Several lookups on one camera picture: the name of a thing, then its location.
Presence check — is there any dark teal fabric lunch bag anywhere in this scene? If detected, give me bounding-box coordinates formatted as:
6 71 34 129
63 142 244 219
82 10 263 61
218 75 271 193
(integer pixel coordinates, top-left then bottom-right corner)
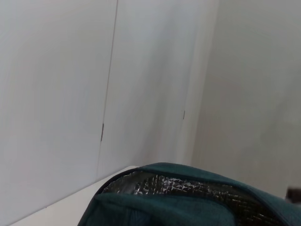
77 162 301 226

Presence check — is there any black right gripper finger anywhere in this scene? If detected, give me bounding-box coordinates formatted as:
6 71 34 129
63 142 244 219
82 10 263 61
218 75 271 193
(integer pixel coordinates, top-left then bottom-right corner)
286 187 301 203

